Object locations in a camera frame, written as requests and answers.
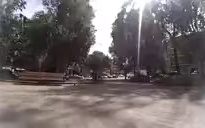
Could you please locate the pinkish brick path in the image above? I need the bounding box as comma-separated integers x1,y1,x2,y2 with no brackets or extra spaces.
0,79,205,128

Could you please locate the row of parked cars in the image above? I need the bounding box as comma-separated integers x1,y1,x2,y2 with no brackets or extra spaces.
101,71,127,80

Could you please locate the group of trees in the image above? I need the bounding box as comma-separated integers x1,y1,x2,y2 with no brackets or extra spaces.
0,0,97,77
108,0,205,76

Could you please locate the pole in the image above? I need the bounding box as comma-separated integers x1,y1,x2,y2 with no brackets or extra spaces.
135,0,145,73

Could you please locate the building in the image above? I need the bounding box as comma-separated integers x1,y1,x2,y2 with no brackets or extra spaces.
168,28,205,76

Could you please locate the small round tree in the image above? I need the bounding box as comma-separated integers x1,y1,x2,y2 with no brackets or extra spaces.
86,50,112,82

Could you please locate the brown wooden bench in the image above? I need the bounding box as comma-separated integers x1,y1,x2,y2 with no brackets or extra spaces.
14,70,67,86

